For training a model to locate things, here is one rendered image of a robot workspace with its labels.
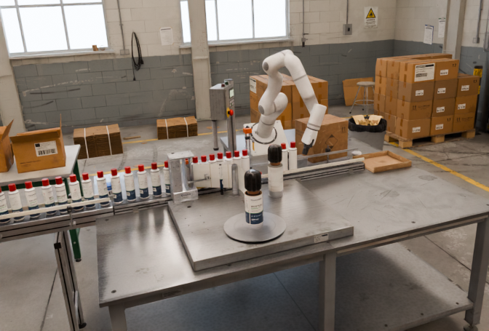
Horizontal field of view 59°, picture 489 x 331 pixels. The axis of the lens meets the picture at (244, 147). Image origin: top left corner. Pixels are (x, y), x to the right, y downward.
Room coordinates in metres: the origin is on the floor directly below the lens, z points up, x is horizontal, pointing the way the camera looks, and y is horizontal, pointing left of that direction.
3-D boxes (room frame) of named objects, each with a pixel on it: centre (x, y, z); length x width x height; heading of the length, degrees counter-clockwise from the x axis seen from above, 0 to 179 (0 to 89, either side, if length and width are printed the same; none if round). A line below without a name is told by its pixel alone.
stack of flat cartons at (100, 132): (6.11, 2.13, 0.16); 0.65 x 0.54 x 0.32; 109
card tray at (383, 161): (2.85, -0.95, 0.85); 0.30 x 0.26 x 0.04; 108
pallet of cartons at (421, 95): (6.11, -2.61, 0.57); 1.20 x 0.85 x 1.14; 106
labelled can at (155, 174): (2.36, 0.53, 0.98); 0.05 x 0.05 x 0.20
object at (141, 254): (2.49, -0.16, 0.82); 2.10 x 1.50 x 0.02; 108
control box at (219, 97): (2.59, 0.12, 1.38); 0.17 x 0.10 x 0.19; 163
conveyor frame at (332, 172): (2.54, -0.01, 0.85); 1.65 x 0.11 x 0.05; 108
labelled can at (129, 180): (2.32, 0.67, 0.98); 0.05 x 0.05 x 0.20
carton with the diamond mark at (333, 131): (3.04, -0.56, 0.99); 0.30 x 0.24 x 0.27; 114
